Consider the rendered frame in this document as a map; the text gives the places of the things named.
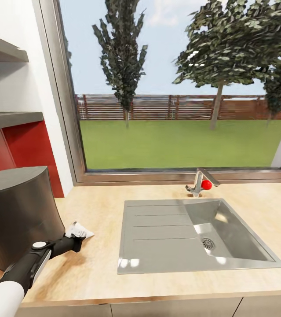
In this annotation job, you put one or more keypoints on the countertop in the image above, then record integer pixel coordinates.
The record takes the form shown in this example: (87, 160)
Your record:
(90, 275)

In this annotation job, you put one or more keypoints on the paper coffee filter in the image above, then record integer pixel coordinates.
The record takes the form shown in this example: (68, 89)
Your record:
(78, 225)

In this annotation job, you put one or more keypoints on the cabinet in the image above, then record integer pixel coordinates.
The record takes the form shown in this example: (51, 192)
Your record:
(249, 306)

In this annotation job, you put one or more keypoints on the fixed window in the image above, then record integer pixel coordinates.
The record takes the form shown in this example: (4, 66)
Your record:
(147, 91)

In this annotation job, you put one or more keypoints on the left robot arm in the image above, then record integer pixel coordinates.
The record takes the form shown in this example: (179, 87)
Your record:
(20, 277)

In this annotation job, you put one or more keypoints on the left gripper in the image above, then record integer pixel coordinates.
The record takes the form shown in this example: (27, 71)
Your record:
(72, 243)

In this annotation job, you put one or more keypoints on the drop in sink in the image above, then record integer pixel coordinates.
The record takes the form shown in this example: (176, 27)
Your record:
(189, 235)

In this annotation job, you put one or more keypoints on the coffee maker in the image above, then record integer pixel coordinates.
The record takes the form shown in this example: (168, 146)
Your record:
(28, 212)

